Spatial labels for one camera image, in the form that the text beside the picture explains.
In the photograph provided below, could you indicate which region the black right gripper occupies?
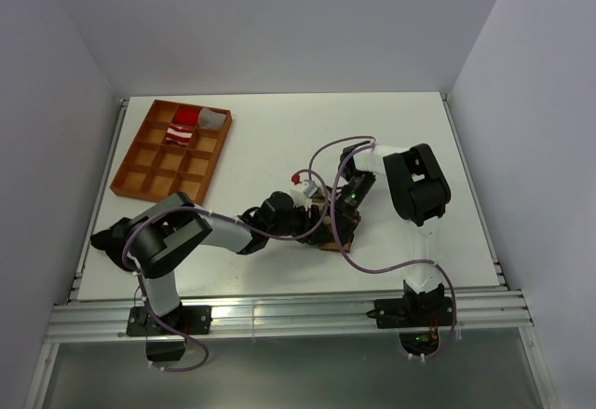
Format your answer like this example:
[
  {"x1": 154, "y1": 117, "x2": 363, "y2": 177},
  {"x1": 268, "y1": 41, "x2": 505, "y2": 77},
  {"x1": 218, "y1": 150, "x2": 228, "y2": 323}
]
[{"x1": 323, "y1": 170, "x2": 376, "y2": 248}]

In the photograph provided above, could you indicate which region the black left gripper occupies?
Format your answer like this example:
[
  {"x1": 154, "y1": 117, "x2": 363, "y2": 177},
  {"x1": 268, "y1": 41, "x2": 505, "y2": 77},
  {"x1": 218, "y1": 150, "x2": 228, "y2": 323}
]
[{"x1": 267, "y1": 200, "x2": 332, "y2": 246}]

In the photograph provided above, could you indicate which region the brown beige striped sock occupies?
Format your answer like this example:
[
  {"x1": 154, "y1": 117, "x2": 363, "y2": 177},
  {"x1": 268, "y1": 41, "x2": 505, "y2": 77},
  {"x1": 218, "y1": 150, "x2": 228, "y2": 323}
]
[{"x1": 305, "y1": 192, "x2": 361, "y2": 252}]

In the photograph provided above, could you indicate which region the red white striped sock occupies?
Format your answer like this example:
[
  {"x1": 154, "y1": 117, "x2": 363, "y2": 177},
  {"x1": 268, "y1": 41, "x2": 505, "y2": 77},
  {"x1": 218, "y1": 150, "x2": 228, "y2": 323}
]
[{"x1": 165, "y1": 125, "x2": 194, "y2": 146}]

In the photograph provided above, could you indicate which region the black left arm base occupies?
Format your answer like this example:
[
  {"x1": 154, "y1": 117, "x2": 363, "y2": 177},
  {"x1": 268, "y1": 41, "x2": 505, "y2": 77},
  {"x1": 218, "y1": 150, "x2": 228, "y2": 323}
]
[{"x1": 126, "y1": 304, "x2": 211, "y2": 365}]

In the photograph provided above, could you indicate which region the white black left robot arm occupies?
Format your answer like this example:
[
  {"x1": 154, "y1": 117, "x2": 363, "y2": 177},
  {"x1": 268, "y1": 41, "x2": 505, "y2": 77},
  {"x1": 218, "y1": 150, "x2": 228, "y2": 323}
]
[{"x1": 116, "y1": 191, "x2": 328, "y2": 334}]

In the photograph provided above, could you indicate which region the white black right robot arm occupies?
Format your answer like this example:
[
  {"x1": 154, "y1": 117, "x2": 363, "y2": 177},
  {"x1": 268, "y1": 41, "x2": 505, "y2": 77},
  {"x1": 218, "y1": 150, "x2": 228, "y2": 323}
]
[{"x1": 330, "y1": 143, "x2": 454, "y2": 325}]

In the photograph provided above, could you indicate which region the rolled grey sock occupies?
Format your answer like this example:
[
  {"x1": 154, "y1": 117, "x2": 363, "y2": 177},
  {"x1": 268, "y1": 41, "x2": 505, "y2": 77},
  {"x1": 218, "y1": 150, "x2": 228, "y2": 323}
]
[{"x1": 197, "y1": 107, "x2": 226, "y2": 131}]

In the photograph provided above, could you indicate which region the brown wooden compartment tray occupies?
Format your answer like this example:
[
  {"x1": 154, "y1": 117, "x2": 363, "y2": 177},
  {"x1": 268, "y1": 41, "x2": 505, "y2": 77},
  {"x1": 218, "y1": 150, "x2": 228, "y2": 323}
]
[{"x1": 110, "y1": 100, "x2": 233, "y2": 204}]

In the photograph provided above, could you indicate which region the rolled red sock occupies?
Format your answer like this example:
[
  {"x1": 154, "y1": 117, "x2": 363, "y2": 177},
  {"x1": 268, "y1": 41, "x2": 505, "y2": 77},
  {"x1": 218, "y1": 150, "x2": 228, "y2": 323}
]
[{"x1": 172, "y1": 108, "x2": 200, "y2": 127}]

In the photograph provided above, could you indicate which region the black patterned sock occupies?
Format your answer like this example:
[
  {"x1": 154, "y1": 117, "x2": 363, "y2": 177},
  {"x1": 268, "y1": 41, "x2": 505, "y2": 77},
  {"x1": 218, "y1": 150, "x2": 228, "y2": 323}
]
[{"x1": 90, "y1": 217, "x2": 139, "y2": 273}]

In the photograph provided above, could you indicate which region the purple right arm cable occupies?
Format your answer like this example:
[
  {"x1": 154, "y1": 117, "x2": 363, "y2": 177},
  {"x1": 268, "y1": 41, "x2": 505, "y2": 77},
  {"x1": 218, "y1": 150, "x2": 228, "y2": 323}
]
[{"x1": 306, "y1": 135, "x2": 457, "y2": 363}]

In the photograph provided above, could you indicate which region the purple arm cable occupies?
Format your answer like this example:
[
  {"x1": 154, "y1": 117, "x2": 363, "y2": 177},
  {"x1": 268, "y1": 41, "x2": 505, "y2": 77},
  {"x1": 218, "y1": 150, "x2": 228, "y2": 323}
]
[
  {"x1": 121, "y1": 169, "x2": 334, "y2": 373},
  {"x1": 306, "y1": 135, "x2": 457, "y2": 363}
]

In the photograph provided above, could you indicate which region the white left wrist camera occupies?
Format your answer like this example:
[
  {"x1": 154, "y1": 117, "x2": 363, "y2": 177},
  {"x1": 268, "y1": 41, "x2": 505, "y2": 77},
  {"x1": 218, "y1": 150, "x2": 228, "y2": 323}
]
[{"x1": 290, "y1": 173, "x2": 319, "y2": 209}]

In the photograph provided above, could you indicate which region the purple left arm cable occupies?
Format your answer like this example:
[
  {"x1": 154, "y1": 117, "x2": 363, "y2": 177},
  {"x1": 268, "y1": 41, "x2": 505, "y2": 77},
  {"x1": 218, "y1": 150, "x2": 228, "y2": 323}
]
[{"x1": 121, "y1": 169, "x2": 334, "y2": 373}]

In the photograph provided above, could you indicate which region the aluminium front rail frame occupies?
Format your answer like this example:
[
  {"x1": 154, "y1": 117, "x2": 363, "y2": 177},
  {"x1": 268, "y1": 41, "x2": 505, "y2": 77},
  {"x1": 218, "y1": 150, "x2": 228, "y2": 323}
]
[{"x1": 44, "y1": 288, "x2": 534, "y2": 344}]

